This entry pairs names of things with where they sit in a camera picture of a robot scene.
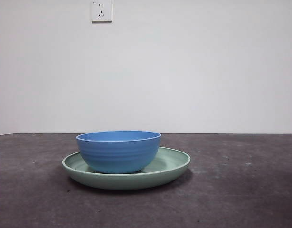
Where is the blue ribbed bowl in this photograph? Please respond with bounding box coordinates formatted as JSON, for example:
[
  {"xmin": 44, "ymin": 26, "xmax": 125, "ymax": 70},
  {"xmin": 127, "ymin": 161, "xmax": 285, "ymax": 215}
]
[{"xmin": 75, "ymin": 130, "xmax": 162, "ymax": 174}]

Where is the green round plate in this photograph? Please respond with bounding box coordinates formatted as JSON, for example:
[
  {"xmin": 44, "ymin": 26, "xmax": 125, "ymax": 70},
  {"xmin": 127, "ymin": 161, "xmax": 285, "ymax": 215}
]
[{"xmin": 62, "ymin": 146, "xmax": 191, "ymax": 190}]

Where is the white wall power socket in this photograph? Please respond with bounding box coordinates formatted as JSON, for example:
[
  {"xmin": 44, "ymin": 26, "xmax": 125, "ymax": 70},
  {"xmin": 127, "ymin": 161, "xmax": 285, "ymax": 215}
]
[{"xmin": 90, "ymin": 0, "xmax": 113, "ymax": 24}]

